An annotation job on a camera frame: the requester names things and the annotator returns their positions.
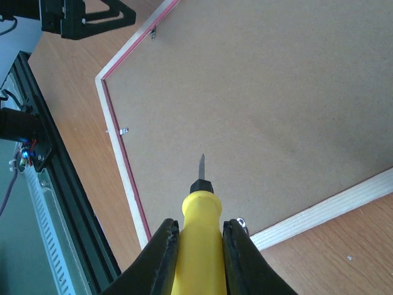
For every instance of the black aluminium enclosure frame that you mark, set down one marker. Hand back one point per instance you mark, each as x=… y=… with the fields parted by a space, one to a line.
x=34 y=125

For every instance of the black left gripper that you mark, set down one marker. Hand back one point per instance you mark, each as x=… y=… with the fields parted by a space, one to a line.
x=73 y=22

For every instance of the yellow handled screwdriver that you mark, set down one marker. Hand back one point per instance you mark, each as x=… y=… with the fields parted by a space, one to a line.
x=200 y=263

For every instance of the pink wooden picture frame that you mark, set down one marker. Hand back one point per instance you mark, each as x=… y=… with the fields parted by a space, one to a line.
x=289 y=101

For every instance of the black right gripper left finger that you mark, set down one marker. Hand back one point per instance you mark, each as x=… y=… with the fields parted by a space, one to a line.
x=153 y=271

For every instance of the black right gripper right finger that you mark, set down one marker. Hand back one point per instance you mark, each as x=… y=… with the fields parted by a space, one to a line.
x=246 y=270

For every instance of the light blue slotted cable duct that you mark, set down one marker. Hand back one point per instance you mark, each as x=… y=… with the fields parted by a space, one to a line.
x=57 y=263

